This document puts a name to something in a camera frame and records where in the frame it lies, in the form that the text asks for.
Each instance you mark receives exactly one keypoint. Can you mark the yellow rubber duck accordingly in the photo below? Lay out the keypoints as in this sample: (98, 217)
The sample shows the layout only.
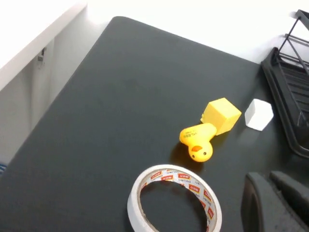
(195, 135)

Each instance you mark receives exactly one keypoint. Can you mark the metal wall bracket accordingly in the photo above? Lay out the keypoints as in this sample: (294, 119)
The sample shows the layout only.
(41, 58)

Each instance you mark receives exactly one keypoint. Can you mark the white foam cube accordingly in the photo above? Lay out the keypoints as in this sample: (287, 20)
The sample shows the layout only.
(259, 114)

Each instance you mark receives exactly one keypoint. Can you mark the white tape roll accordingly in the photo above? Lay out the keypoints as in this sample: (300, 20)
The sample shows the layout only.
(172, 175)

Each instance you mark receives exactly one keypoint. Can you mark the yellow foam cube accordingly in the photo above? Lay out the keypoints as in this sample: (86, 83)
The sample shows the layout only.
(222, 113)

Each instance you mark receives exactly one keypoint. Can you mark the black table mat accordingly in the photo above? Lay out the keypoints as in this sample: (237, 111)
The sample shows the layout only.
(96, 120)

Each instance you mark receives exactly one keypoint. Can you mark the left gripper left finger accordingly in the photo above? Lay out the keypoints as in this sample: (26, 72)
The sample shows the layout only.
(260, 210)

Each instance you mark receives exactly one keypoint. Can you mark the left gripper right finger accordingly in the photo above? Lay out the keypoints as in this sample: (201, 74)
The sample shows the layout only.
(294, 191)

